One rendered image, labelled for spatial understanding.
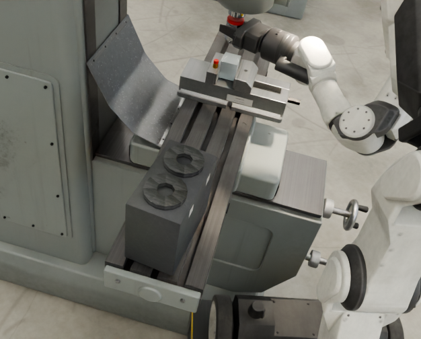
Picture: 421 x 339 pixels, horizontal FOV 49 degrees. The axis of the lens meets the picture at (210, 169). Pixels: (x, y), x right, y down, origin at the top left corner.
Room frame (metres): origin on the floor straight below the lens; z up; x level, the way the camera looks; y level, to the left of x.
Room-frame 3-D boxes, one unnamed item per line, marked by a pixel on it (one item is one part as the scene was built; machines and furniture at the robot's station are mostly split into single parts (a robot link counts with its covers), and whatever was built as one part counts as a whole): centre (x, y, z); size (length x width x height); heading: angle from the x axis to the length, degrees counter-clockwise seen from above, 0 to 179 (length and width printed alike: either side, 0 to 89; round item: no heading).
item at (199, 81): (1.28, -0.03, 1.01); 0.35 x 0.15 x 0.11; 84
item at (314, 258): (1.00, -0.50, 0.53); 0.22 x 0.06 x 0.06; 84
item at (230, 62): (1.28, 0.00, 1.06); 0.06 x 0.05 x 0.06; 174
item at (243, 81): (1.28, -0.05, 1.04); 0.12 x 0.06 x 0.04; 174
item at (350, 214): (1.14, -0.48, 0.65); 0.16 x 0.12 x 0.12; 84
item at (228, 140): (1.15, 0.02, 0.91); 1.24 x 0.23 x 0.08; 174
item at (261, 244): (1.19, -0.01, 0.46); 0.80 x 0.30 x 0.60; 84
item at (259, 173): (1.19, 0.01, 0.81); 0.50 x 0.35 x 0.12; 84
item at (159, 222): (0.68, 0.07, 1.05); 0.22 x 0.12 x 0.20; 168
